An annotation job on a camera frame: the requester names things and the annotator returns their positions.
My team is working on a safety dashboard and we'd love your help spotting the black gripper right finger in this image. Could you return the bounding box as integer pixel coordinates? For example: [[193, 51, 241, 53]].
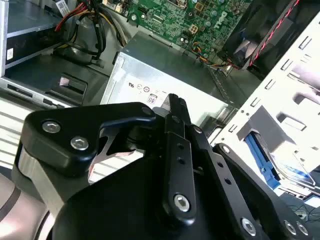
[[179, 98, 315, 240]]

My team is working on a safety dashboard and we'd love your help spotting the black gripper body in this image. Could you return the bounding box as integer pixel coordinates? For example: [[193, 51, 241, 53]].
[[51, 119, 248, 240]]

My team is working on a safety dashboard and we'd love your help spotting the hard disk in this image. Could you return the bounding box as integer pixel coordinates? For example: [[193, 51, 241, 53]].
[[244, 131, 317, 192]]

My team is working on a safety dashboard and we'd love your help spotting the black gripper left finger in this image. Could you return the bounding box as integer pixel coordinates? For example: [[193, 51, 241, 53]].
[[14, 93, 199, 227]]

